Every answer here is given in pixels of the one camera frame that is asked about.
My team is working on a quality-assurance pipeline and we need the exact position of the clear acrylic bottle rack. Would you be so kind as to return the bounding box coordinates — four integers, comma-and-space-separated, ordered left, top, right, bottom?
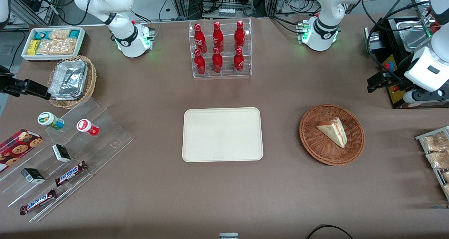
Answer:
189, 18, 252, 79

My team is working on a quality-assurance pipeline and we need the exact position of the metal wire rack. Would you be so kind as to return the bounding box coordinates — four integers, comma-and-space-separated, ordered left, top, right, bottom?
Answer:
415, 126, 449, 201

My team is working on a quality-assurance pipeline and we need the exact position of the black food warmer machine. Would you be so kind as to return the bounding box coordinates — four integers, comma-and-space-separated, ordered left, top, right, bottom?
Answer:
364, 0, 449, 109

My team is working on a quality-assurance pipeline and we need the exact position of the tan wicker basket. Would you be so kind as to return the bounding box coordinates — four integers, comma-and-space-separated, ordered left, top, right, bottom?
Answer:
47, 55, 97, 109

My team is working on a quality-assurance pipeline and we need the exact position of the round brown wicker basket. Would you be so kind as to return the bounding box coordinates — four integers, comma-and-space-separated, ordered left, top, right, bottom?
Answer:
299, 104, 365, 166

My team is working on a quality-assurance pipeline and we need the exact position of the red cola bottle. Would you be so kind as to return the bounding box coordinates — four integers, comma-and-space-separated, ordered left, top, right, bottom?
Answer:
233, 47, 245, 74
194, 49, 206, 76
212, 47, 223, 74
194, 23, 207, 54
234, 20, 246, 50
212, 21, 224, 53

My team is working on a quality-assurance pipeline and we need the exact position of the clear fried snack bag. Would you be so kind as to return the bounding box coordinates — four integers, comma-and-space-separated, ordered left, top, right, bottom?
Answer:
425, 150, 449, 170
422, 132, 449, 152

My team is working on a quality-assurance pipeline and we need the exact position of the aluminium foil tray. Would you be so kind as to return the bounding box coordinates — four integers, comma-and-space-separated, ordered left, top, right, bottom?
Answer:
48, 60, 89, 101

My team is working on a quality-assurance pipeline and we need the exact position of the black loop cable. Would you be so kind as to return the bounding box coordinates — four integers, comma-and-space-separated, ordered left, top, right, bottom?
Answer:
306, 225, 355, 239

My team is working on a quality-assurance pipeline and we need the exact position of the green lid snack cup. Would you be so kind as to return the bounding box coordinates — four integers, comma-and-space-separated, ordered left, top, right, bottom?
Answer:
38, 112, 65, 130

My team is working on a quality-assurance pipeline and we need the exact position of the yellow snack packet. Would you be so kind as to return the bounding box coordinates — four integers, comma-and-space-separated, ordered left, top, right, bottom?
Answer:
27, 40, 41, 56

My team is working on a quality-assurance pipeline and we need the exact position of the cream plastic tray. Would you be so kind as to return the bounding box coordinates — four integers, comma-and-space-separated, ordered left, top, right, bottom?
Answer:
182, 107, 264, 162

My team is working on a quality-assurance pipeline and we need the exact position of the large clear cracker bag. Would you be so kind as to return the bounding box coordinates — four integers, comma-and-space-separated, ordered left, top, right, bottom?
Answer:
36, 38, 77, 56

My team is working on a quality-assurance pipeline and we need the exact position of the small black box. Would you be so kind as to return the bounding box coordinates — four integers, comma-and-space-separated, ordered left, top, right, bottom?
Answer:
52, 144, 72, 163
20, 167, 46, 184

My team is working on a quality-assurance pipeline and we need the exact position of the clear acrylic stepped display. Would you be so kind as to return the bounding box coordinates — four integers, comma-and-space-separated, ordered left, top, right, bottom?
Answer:
0, 98, 135, 223

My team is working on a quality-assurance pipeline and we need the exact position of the Snickers chocolate bar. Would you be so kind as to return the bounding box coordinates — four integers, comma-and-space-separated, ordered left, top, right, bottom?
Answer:
54, 160, 88, 187
19, 188, 57, 216

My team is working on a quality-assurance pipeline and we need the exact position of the white rectangular snack bin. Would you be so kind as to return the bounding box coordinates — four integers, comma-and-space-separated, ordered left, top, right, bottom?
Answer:
21, 27, 86, 61

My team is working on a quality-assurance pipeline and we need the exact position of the steel warmer pan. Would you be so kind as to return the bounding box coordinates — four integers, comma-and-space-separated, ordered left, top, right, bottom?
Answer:
396, 19, 431, 53

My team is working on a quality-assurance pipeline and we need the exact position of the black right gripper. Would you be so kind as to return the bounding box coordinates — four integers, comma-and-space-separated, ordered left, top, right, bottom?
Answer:
0, 66, 52, 101

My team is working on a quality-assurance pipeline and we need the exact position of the small clear cracker bag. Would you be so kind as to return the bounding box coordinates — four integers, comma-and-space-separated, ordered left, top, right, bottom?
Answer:
49, 29, 72, 40

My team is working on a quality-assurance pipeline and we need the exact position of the red lid snack cup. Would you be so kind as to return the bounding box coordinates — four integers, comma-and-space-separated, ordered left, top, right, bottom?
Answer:
76, 119, 100, 137

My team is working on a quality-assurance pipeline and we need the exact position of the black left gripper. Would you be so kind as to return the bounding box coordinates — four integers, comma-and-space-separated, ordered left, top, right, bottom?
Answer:
367, 71, 416, 93

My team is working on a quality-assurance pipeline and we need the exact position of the triangle sandwich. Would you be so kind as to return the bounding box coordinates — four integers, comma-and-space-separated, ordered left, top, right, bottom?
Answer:
316, 117, 348, 148

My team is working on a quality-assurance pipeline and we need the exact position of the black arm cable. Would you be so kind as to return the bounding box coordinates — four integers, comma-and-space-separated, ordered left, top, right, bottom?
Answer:
361, 0, 435, 87

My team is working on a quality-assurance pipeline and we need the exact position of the red cookie box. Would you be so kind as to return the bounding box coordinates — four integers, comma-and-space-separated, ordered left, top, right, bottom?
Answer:
0, 129, 44, 173

